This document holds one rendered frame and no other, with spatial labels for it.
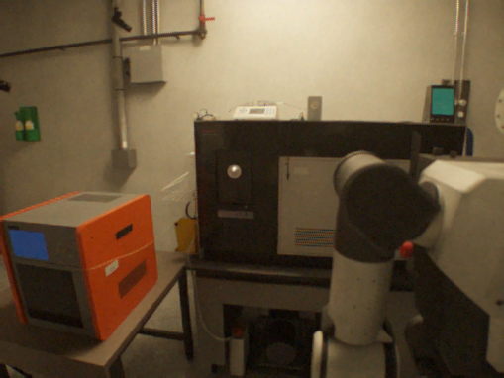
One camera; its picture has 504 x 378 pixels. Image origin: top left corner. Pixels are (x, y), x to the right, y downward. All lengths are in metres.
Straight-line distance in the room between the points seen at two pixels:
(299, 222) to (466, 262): 1.00
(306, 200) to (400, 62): 1.60
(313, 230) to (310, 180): 0.24
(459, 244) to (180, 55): 2.49
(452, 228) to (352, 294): 0.16
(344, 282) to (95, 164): 2.86
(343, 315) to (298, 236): 0.91
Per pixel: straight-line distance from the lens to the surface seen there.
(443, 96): 1.46
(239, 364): 1.84
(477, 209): 0.39
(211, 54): 2.56
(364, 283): 0.43
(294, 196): 1.29
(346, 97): 2.43
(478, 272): 0.40
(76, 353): 1.14
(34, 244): 1.11
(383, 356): 0.51
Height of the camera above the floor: 1.42
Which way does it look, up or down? 13 degrees down
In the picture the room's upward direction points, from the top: straight up
